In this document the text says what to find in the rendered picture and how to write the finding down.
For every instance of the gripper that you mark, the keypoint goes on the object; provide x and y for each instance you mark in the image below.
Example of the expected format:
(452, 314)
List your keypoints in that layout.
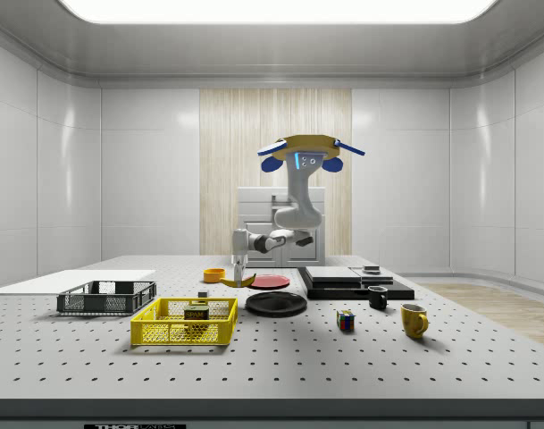
(239, 262)

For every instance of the banana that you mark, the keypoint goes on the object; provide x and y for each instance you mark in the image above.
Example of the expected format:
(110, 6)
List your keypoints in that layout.
(230, 282)

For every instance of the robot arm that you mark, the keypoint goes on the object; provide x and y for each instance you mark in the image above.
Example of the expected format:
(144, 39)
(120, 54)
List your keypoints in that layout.
(298, 214)

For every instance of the yellow bowl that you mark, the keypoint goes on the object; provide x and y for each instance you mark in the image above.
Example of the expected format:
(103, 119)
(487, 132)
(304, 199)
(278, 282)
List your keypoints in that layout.
(213, 276)

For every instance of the red plate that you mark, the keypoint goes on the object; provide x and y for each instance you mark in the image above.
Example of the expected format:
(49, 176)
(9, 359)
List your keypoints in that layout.
(271, 281)

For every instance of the grey cube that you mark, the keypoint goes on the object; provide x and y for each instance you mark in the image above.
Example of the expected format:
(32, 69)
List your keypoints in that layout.
(203, 295)

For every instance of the white cabinet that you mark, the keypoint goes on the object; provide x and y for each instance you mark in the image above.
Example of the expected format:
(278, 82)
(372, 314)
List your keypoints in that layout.
(253, 210)

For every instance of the black plate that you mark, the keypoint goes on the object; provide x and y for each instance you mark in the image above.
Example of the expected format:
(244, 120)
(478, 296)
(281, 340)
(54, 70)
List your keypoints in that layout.
(276, 304)

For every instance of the flat-sided can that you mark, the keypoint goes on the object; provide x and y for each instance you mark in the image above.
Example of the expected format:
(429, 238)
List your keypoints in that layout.
(195, 313)

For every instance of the yellow basket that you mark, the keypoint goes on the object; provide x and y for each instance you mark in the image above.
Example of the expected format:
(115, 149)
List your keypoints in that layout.
(182, 333)

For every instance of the black stove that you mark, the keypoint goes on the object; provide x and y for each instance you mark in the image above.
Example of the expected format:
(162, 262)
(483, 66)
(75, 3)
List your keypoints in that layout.
(334, 281)

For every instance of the puzzle cube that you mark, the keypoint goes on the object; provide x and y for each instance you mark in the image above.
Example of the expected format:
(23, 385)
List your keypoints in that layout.
(345, 321)

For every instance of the black mug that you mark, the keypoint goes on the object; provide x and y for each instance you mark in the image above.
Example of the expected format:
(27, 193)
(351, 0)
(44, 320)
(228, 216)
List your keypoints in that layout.
(377, 298)

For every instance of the dark grey basket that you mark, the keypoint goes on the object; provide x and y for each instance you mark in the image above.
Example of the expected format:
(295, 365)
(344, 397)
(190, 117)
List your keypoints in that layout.
(102, 304)

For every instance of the yellow mug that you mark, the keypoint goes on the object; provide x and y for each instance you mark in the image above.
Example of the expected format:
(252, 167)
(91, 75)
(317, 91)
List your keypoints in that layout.
(412, 321)

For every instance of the white board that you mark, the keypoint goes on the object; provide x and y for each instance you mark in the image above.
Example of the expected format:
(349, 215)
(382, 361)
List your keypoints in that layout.
(52, 280)

